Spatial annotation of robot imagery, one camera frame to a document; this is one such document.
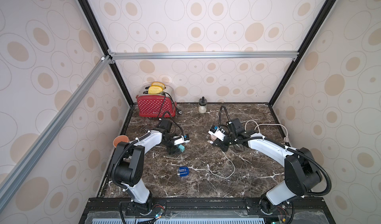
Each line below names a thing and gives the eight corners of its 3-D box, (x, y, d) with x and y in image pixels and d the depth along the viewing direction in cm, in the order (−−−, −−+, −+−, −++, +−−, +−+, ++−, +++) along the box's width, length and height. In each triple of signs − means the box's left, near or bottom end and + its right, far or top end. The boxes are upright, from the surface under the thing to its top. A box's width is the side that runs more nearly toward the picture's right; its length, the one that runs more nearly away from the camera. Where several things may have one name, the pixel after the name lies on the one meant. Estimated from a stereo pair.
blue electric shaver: (177, 176, 86) (177, 174, 83) (178, 168, 89) (177, 166, 86) (189, 176, 86) (189, 174, 83) (189, 168, 89) (189, 166, 86)
